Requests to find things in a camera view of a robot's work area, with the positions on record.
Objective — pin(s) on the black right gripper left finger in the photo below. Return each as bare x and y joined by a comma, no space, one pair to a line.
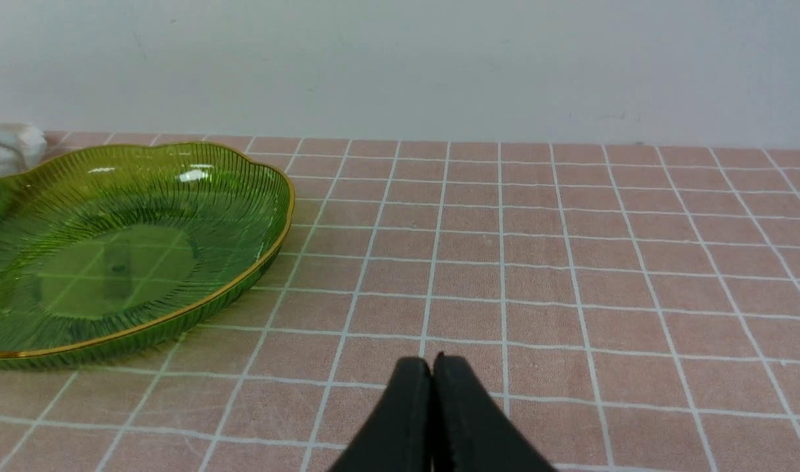
395,436

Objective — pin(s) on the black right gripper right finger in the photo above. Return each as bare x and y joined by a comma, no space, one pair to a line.
471,432

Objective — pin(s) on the white cloth tote bag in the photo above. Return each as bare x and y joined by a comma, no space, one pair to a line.
22,146

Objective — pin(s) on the green glass ribbed plate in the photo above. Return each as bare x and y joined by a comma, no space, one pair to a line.
109,250

